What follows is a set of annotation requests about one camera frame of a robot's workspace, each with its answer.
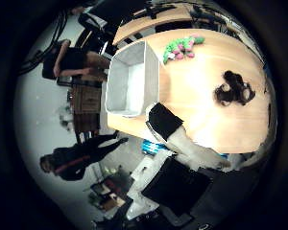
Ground white fabric container bin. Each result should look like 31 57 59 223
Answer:
104 40 161 118

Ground long wooden background table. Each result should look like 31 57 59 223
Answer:
112 4 196 46

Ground black cable bundle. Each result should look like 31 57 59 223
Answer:
18 11 69 77

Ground dark brown plush toy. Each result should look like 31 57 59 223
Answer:
213 70 256 107

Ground blue bin under table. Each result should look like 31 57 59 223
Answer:
141 139 168 156

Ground seated person in dark top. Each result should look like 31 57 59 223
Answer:
52 38 111 80

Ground standing person in black clothes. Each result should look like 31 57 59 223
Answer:
38 129 130 182

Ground green and pink plush toy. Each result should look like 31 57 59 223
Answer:
162 34 206 65

